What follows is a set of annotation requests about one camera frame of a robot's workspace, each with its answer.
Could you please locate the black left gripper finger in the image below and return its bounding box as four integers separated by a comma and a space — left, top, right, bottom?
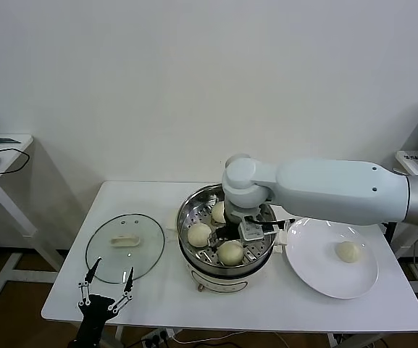
107, 267, 135, 315
77, 256, 104, 307

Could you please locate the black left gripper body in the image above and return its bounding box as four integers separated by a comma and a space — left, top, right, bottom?
74, 294, 117, 348

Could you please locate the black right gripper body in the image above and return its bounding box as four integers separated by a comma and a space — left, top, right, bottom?
214, 213, 241, 242

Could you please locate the white steamed baozi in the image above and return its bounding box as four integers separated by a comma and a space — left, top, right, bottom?
335, 241, 361, 264
217, 239, 245, 265
211, 202, 227, 224
187, 222, 212, 247

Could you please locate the round glass pot lid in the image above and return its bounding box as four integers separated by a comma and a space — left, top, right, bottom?
84, 212, 166, 285

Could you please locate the stainless steel steamer basket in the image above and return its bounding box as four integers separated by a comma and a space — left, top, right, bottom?
177, 183, 278, 271

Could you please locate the white electric cooker base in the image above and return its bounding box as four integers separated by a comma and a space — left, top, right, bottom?
164, 212, 289, 294

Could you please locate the white power strip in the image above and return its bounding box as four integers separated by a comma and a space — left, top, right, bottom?
140, 328, 177, 345

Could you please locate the white round plate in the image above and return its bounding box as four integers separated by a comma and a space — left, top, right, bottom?
285, 215, 379, 299

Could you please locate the white side table with mouse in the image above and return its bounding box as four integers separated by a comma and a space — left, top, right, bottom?
0, 133, 64, 302

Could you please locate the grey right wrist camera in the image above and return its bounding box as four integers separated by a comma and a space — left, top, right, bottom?
237, 217, 295, 243

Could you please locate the white cable under table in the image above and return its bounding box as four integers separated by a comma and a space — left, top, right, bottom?
172, 330, 238, 344

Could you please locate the black mouse cable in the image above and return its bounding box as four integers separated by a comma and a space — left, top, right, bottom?
0, 147, 31, 178

